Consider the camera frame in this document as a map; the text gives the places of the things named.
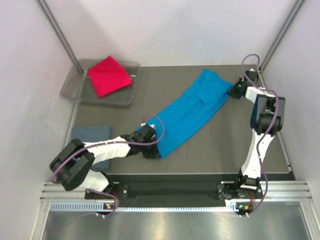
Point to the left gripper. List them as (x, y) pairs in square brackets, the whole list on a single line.
[(154, 154)]

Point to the folded red t-shirt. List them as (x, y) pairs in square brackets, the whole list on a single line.
[(108, 76)]

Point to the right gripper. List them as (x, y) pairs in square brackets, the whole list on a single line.
[(231, 90)]

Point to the slotted cable duct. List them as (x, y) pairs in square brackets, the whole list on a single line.
[(104, 207)]

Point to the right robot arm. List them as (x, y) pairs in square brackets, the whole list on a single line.
[(267, 119)]

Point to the corner aluminium post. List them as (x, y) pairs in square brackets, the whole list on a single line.
[(43, 5), (297, 6)]

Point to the right corner aluminium post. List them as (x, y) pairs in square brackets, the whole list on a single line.
[(297, 6)]

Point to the aluminium rail frame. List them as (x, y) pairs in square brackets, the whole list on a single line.
[(277, 191)]

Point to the clear grey plastic bin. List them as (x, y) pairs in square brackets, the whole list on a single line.
[(79, 89)]

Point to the left corner aluminium post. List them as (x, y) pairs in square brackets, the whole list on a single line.
[(43, 5)]

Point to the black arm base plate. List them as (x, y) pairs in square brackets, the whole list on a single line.
[(165, 191)]

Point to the bright blue t-shirt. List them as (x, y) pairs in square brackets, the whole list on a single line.
[(180, 120)]

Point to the folded dark blue t-shirt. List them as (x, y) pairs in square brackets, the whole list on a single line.
[(92, 134)]

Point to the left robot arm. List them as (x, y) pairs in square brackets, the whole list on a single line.
[(72, 167)]

